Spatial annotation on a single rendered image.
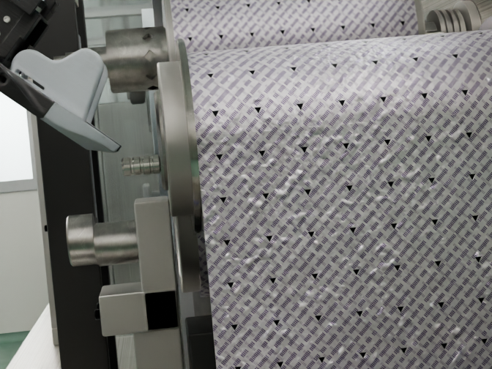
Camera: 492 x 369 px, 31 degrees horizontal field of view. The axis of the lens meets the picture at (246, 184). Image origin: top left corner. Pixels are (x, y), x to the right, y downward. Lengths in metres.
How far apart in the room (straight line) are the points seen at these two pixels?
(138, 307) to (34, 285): 5.61
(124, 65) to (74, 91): 0.27
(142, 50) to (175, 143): 0.29
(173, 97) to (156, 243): 0.12
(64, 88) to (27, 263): 5.66
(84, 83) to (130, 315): 0.18
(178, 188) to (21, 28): 0.15
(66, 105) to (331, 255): 0.21
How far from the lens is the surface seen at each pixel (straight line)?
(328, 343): 0.63
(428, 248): 0.64
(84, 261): 0.70
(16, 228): 6.26
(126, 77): 0.89
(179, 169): 0.61
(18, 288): 6.31
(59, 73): 0.63
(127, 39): 0.90
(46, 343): 1.71
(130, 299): 0.69
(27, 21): 0.64
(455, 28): 0.95
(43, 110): 0.62
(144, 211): 0.68
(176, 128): 0.61
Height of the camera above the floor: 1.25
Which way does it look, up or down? 3 degrees down
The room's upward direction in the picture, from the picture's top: 5 degrees counter-clockwise
